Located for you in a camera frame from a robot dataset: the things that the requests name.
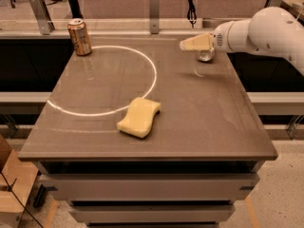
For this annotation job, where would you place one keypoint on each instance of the middle metal bracket post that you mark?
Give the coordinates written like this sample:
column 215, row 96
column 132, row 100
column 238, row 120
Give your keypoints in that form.
column 154, row 16

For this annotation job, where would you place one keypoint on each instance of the left metal bracket post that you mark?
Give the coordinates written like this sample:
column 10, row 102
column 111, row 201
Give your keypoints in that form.
column 40, row 11

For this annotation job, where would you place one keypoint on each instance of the red coke can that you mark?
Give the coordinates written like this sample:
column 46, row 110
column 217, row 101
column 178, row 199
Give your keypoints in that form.
column 206, row 55

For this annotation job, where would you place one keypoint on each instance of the yellow sponge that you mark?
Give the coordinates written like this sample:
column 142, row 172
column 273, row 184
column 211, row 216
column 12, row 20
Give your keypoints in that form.
column 139, row 117

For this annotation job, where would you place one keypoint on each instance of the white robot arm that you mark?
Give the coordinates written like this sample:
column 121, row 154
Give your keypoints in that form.
column 272, row 31

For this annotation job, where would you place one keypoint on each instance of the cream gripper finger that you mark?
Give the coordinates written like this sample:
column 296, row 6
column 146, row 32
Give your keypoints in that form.
column 200, row 42

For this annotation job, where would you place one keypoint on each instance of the grey cabinet with drawers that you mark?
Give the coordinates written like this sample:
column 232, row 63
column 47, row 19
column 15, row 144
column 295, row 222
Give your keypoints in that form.
column 201, row 155

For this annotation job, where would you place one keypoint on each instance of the orange soda can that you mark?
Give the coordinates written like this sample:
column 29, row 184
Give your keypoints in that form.
column 79, row 36

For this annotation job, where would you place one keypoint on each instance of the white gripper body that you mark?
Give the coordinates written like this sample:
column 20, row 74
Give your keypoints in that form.
column 220, row 41

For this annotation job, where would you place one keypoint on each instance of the wooden box at left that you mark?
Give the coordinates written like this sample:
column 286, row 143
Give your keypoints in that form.
column 16, row 181

